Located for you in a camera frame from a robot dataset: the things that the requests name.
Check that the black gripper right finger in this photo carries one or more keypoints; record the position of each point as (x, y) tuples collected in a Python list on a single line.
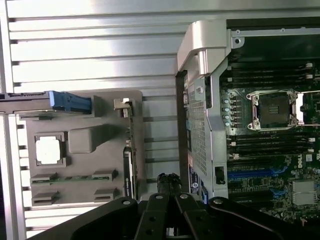
[(190, 215)]

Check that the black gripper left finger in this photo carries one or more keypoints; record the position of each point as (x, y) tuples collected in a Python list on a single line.
[(150, 215)]

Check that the blue expansion slot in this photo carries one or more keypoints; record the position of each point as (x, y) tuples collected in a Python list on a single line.
[(250, 174)]

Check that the grey parts rack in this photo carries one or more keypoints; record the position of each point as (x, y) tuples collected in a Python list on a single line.
[(105, 155)]

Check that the green motherboard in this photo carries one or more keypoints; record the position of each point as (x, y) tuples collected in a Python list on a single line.
[(262, 162)]

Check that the silver chipset heatsink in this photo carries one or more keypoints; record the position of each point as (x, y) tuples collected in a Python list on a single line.
[(303, 192)]

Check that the silver CPU chip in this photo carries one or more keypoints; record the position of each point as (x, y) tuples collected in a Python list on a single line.
[(48, 150)]

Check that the hard disk blue carrier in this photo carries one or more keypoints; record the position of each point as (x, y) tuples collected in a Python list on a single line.
[(70, 102)]

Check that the open black PC case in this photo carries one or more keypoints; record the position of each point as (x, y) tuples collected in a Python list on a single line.
[(200, 57)]

